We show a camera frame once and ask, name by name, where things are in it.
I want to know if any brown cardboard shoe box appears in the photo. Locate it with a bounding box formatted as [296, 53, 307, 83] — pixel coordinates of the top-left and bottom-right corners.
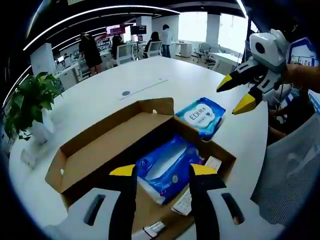
[44, 97, 237, 240]

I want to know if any dark screen monitor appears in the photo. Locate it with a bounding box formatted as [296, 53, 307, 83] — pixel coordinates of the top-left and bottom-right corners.
[129, 24, 147, 36]

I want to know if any pink screen monitor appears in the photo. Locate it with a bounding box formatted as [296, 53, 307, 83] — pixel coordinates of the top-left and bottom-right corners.
[106, 24, 126, 36]

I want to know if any grey mesh office chair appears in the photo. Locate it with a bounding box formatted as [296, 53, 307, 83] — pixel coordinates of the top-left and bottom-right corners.
[251, 117, 320, 226]

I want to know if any person's right hand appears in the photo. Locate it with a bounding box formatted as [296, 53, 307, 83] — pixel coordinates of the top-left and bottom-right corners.
[281, 63, 320, 94]

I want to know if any blue soft tissue pack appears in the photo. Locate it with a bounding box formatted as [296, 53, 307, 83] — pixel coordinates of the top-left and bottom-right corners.
[136, 133, 206, 206]

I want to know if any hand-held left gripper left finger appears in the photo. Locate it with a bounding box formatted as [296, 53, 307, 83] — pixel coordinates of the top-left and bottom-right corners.
[41, 164, 138, 240]

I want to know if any blue white poster board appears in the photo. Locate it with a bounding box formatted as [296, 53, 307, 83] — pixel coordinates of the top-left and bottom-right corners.
[287, 37, 320, 67]

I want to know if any blue wet wipes pack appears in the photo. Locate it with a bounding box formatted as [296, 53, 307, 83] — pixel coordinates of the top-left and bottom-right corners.
[174, 96, 227, 141]

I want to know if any white office chair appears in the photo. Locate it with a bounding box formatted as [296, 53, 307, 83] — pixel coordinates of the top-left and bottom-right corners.
[147, 41, 163, 58]
[116, 43, 136, 66]

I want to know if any white office desk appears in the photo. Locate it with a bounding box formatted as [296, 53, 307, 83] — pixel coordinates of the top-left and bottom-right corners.
[53, 62, 83, 86]

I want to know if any white table socket strip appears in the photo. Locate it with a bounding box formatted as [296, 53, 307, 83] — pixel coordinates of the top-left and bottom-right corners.
[118, 77, 170, 101]

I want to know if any small cream box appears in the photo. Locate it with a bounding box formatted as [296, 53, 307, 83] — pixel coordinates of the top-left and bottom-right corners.
[204, 156, 223, 173]

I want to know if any small white bottle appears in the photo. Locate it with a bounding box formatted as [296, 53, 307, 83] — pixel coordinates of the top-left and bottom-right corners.
[142, 221, 167, 238]

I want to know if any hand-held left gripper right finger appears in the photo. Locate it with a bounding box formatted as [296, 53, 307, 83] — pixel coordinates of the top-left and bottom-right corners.
[188, 163, 286, 240]

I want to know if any white paper packet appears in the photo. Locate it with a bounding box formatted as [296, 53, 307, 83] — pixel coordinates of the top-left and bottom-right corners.
[171, 188, 195, 216]

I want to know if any potted green plant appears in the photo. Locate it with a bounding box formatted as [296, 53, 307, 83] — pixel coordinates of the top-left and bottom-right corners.
[4, 71, 63, 146]

